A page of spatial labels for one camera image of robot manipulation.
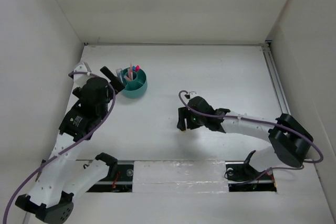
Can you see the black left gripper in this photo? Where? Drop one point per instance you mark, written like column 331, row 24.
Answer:
column 114, row 80

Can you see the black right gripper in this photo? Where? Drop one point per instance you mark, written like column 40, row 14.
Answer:
column 183, row 112

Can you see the thin pink pen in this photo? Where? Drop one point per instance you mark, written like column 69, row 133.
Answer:
column 130, row 72

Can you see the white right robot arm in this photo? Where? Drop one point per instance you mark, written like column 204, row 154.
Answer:
column 259, row 162

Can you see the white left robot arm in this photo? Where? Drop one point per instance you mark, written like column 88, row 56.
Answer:
column 49, row 192

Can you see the teal round desk organizer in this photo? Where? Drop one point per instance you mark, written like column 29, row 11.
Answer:
column 137, row 87

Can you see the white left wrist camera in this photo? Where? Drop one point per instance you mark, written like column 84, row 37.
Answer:
column 80, row 74

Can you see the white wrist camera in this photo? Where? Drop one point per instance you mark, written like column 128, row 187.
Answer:
column 191, row 94
column 80, row 74

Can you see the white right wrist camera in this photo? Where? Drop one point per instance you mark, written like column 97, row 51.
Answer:
column 191, row 94

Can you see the aluminium side rail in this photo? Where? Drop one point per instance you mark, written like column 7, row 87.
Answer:
column 282, row 95

